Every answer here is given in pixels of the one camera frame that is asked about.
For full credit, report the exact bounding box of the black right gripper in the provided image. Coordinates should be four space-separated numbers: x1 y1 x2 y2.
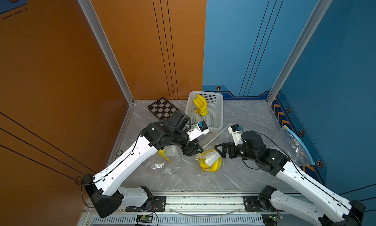
213 140 258 162

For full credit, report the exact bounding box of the yellow green banana bunch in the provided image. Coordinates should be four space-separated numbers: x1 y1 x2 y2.
196 149 223 172

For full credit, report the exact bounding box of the clear zip bag blue seal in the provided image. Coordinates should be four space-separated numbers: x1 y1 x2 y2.
275 125 315 166

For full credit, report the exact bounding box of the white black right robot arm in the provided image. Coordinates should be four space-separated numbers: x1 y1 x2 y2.
214 131 366 226

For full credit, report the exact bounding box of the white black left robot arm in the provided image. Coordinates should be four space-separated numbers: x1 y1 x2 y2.
79 111 209 218

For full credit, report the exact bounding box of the white perforated plastic basket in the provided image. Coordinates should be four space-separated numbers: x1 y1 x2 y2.
185 91 223 131

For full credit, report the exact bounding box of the black white chessboard box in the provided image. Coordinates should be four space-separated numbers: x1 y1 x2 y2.
147 97 184 120

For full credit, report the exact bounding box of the green circuit board left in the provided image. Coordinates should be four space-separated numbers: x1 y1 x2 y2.
135 214 153 226

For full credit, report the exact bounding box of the green circuit board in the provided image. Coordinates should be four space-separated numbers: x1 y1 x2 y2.
269 215 284 222
135 214 153 226

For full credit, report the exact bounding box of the green circuit board right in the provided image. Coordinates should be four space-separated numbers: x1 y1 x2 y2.
269 215 284 222

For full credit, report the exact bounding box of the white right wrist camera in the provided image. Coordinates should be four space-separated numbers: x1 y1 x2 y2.
228 124 243 146

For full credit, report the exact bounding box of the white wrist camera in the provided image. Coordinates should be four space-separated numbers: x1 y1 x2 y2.
187 121 209 141
228 124 243 146

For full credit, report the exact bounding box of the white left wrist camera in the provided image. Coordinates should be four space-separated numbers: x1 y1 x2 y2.
187 121 209 141

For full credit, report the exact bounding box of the aluminium front rail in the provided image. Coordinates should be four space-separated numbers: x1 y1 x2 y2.
78 190 309 226

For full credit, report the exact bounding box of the aluminium corner post left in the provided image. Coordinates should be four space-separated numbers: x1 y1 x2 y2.
77 0 134 106

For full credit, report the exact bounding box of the aluminium corner post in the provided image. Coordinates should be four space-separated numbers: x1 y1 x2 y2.
266 0 333 106
77 0 134 106

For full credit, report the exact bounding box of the aluminium corner post right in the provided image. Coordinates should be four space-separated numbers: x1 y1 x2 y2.
266 0 333 106

